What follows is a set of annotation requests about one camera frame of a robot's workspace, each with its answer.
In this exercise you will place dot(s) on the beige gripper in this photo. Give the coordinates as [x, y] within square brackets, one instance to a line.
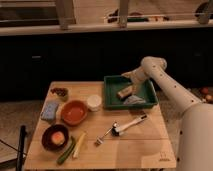
[138, 77]

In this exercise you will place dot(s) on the tan wooden eraser block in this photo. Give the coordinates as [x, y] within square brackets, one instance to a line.
[124, 92]

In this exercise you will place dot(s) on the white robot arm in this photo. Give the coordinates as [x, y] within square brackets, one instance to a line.
[195, 150]

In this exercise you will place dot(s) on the grey cloth in tray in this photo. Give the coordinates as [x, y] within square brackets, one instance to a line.
[133, 99]

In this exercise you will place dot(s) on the green plastic tray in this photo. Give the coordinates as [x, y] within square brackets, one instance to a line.
[114, 84]

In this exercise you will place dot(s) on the white cup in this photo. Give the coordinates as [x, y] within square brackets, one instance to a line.
[94, 102]

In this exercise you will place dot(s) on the metal fork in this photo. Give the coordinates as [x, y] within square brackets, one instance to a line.
[100, 140]

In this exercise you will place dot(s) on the orange bowl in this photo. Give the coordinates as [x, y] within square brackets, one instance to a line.
[74, 112]

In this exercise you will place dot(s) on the blue sponge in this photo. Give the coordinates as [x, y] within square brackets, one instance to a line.
[49, 110]

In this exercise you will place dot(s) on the pale yellow toy vegetable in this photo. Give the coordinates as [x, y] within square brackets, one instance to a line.
[78, 145]

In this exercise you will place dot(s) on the green toy vegetable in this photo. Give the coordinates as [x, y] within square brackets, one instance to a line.
[68, 151]

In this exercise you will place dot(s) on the orange yellow toy food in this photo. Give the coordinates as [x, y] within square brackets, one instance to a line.
[58, 138]

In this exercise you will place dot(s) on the dark brown bowl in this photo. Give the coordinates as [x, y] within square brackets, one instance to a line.
[46, 137]

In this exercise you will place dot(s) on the black pole at left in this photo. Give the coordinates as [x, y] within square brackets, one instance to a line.
[20, 152]

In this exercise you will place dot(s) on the white handled kitchen tool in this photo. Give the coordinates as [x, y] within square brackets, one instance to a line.
[118, 131]

